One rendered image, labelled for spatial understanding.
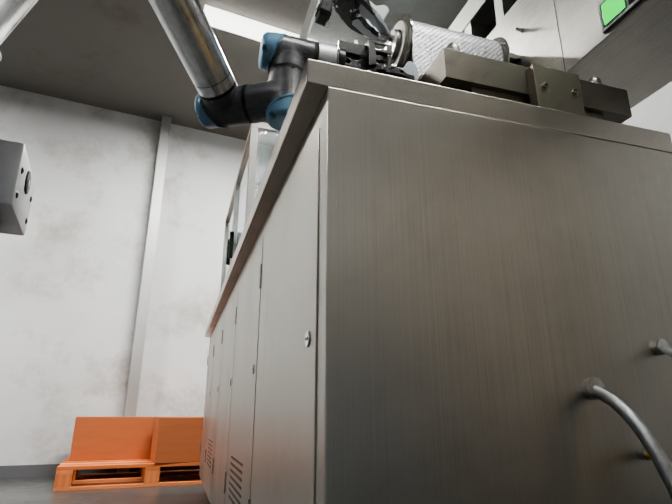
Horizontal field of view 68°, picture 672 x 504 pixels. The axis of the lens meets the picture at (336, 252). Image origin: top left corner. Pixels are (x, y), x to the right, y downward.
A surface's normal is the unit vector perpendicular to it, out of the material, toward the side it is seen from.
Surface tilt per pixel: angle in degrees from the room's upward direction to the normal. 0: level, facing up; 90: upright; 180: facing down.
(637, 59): 180
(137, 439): 90
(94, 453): 90
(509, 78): 90
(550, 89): 90
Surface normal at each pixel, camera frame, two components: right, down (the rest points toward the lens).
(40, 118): 0.42, -0.28
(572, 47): -0.96, -0.09
